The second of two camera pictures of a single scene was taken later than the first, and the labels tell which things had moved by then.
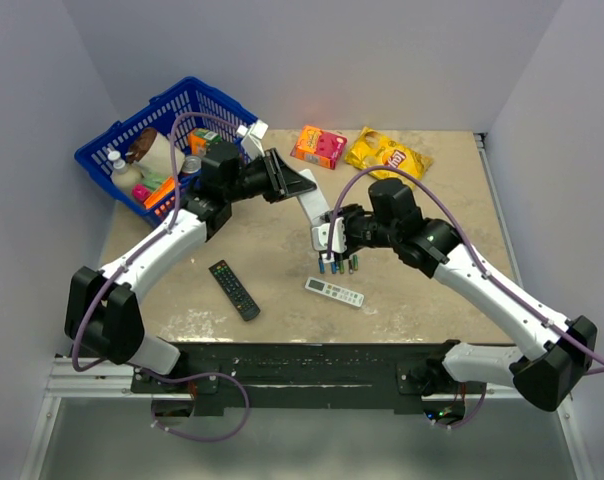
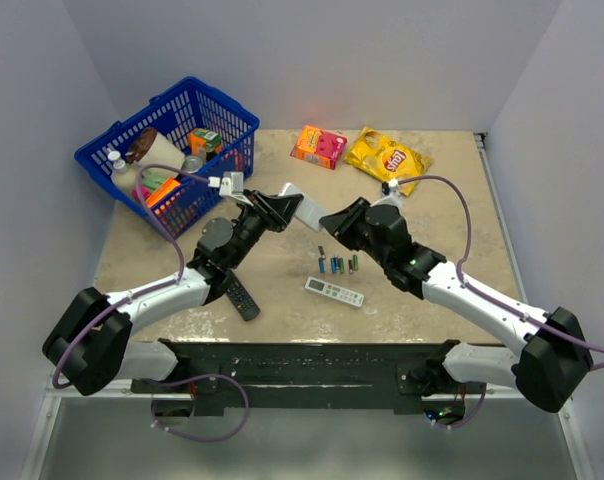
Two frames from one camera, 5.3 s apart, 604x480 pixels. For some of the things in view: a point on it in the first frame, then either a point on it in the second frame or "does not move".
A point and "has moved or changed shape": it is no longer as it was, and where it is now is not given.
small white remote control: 312,203 has moved or changed shape
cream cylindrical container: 154,151 does not move
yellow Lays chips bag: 374,148 does not move
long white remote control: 334,291 does not move
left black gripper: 282,180 to 275,211
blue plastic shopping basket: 192,106 does not move
